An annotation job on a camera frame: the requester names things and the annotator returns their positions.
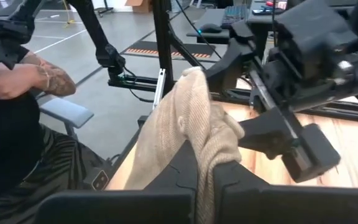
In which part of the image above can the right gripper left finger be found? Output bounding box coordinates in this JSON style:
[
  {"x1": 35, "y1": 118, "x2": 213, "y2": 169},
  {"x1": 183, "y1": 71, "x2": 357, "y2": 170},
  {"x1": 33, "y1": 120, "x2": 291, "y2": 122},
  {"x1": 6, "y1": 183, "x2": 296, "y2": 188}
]
[{"x1": 35, "y1": 139, "x2": 198, "y2": 224}]

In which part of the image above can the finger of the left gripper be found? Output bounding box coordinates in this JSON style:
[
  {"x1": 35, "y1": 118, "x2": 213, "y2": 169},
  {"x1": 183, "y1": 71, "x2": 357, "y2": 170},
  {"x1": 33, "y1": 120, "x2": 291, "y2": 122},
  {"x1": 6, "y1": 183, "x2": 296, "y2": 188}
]
[
  {"x1": 237, "y1": 107, "x2": 291, "y2": 160},
  {"x1": 203, "y1": 39, "x2": 256, "y2": 94}
]

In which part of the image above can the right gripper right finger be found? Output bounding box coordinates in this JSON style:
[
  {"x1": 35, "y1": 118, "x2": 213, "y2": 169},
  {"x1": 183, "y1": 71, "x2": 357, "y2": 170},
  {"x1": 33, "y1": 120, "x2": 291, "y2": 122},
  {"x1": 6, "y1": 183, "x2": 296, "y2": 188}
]
[{"x1": 213, "y1": 161, "x2": 358, "y2": 224}]

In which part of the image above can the tan baseball cap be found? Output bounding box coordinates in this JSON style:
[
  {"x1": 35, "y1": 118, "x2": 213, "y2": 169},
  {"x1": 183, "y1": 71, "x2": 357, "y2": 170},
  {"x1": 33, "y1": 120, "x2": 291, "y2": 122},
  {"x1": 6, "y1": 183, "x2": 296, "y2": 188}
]
[{"x1": 124, "y1": 66, "x2": 246, "y2": 224}]

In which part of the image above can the person's forearm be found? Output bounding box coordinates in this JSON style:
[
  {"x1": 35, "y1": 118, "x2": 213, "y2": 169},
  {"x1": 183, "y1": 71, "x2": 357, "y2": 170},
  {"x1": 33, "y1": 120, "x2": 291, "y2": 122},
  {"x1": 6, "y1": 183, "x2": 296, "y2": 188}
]
[{"x1": 19, "y1": 52, "x2": 77, "y2": 97}]

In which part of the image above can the black side desk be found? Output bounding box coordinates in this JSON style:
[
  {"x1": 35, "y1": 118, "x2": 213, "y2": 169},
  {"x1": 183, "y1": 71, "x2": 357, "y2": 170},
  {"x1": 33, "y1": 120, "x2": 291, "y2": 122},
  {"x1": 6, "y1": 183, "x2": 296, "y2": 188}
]
[{"x1": 186, "y1": 0, "x2": 291, "y2": 44}]

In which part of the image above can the black computer mouse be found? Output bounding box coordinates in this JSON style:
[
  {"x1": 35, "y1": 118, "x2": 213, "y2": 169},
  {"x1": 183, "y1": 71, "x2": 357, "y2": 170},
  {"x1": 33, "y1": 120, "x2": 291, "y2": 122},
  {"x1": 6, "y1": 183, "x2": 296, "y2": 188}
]
[{"x1": 199, "y1": 23, "x2": 223, "y2": 34}]

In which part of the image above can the black keyboard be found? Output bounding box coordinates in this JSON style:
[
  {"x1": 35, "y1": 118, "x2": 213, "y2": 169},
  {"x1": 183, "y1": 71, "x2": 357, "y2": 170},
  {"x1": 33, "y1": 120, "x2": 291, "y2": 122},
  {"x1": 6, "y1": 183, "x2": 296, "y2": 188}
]
[{"x1": 221, "y1": 4, "x2": 249, "y2": 29}]

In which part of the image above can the silver aluminium bar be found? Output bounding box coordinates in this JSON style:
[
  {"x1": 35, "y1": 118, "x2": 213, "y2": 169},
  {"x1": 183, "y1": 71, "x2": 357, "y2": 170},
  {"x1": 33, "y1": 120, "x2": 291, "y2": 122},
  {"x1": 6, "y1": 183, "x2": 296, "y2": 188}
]
[{"x1": 152, "y1": 68, "x2": 167, "y2": 110}]

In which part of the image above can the grey office chair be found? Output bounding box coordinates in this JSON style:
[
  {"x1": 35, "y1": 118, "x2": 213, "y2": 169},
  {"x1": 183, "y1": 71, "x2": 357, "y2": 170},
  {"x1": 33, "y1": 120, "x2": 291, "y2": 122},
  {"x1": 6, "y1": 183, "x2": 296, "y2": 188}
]
[{"x1": 38, "y1": 96, "x2": 95, "y2": 139}]

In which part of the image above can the person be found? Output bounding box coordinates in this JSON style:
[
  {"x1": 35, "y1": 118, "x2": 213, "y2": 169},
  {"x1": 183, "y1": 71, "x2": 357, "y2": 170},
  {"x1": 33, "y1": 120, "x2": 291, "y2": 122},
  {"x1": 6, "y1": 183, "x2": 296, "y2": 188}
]
[{"x1": 0, "y1": 46, "x2": 113, "y2": 224}]

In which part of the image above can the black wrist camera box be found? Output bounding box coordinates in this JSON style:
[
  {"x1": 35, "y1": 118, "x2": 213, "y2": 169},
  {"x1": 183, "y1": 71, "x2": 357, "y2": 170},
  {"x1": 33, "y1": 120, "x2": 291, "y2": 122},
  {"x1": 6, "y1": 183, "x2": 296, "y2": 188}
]
[{"x1": 273, "y1": 0, "x2": 358, "y2": 78}]

